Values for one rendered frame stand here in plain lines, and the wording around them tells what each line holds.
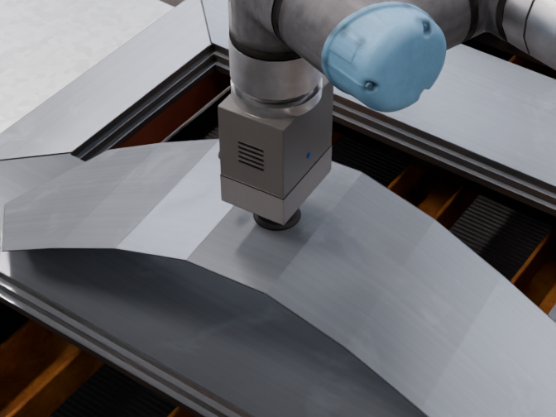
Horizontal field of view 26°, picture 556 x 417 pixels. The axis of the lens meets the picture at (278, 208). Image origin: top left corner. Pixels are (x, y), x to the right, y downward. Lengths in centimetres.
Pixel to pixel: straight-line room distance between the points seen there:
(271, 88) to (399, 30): 17
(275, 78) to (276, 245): 18
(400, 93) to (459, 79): 66
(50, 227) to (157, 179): 12
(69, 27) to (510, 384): 92
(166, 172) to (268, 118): 24
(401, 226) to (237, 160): 18
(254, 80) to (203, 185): 21
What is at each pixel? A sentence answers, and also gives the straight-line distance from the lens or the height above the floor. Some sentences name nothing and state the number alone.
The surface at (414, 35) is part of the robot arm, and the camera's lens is 82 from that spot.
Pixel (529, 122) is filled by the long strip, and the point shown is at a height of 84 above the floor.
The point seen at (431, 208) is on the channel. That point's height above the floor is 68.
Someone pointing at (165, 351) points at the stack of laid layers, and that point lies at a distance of 116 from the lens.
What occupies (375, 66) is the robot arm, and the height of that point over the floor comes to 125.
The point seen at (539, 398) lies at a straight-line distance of 110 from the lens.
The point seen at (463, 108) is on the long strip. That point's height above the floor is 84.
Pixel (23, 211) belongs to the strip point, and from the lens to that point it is 129.
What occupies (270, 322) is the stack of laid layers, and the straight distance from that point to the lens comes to 118.
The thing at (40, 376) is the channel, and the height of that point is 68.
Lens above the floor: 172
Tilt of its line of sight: 43 degrees down
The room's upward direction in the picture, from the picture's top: straight up
